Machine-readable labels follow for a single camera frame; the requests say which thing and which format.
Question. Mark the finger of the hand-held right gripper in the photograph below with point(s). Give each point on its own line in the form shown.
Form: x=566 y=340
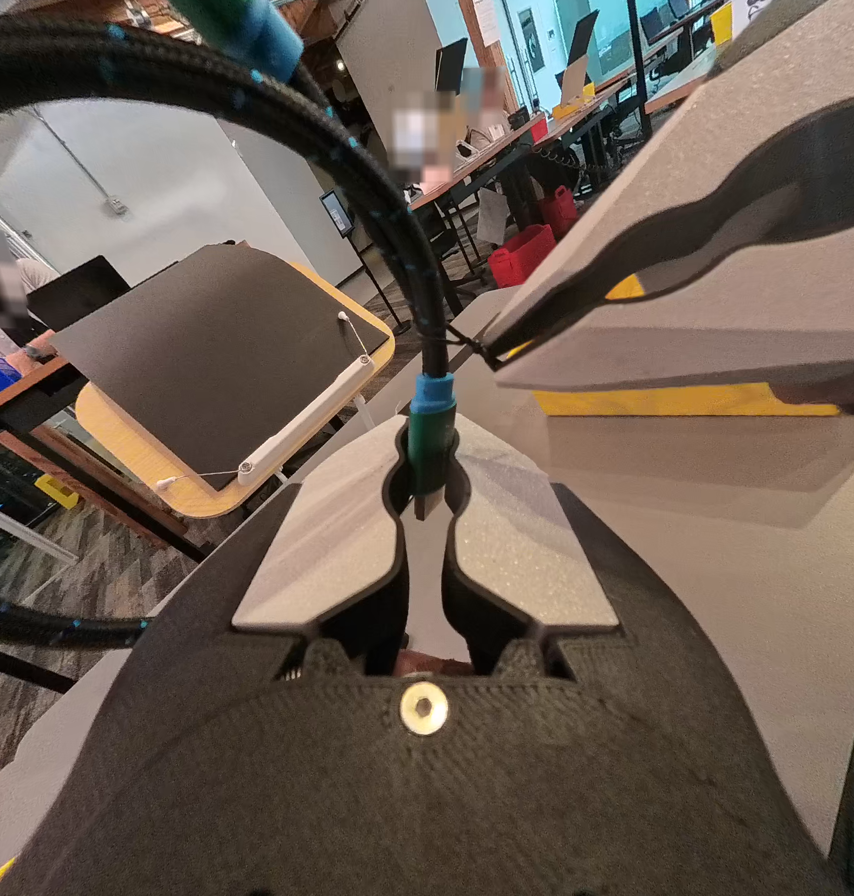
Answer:
x=679 y=140
x=735 y=322

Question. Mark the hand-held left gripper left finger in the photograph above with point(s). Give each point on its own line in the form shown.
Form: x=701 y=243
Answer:
x=322 y=553

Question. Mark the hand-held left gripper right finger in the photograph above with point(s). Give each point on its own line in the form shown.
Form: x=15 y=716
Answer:
x=532 y=553

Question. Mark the yellow plastic bin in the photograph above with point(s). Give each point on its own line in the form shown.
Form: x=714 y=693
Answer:
x=679 y=402

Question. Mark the wooden table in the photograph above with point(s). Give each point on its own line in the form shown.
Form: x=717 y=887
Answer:
x=539 y=140

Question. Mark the grey panel with wooden rim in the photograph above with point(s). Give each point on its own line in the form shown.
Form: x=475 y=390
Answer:
x=203 y=350

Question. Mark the small black screen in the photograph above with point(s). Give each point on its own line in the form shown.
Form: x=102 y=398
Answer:
x=339 y=213

